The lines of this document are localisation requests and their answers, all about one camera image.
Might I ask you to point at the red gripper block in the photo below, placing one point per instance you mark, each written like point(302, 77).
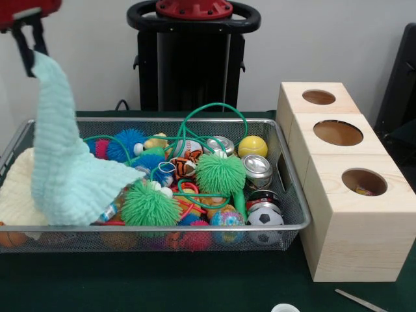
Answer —
point(29, 6)

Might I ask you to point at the mint green knitted cloth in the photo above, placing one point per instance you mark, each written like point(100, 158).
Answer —
point(58, 162)

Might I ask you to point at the cream knitted cloth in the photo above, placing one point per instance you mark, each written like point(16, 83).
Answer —
point(16, 201)

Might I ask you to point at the orange striped tiger plush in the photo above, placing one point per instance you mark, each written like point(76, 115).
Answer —
point(183, 167)

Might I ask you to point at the multicoloured patterned cloth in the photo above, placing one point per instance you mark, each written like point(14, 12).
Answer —
point(365, 191)

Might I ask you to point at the wooden box with three holes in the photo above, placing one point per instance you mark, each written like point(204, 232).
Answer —
point(357, 243)

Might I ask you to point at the blue spiky ball with eyes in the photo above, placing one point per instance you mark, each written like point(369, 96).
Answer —
point(126, 144)

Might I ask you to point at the green spiky ball with eyes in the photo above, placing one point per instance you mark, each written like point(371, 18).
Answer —
point(149, 204)

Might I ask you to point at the green spiky rubber ball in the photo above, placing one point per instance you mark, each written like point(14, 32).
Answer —
point(221, 175)

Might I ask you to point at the yellow ball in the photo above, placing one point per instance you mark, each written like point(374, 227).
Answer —
point(253, 146)

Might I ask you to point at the silver soda can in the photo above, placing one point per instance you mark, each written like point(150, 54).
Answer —
point(256, 169)

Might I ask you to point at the colourful globe ball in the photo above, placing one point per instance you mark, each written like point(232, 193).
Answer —
point(227, 221)

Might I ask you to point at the black white toy soccer ball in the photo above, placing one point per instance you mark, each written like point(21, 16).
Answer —
point(265, 221)

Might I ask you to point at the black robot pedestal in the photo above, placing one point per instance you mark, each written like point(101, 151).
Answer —
point(191, 65)

